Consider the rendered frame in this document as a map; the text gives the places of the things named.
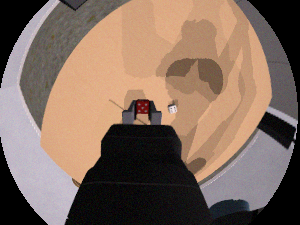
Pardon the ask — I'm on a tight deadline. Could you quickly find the red die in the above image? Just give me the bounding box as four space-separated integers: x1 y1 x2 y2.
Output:
137 99 149 114

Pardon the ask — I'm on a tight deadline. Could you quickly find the tan flat mat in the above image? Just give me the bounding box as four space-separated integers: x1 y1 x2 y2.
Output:
92 100 146 140

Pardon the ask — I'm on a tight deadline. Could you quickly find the white die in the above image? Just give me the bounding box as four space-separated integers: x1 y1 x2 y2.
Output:
168 104 177 114

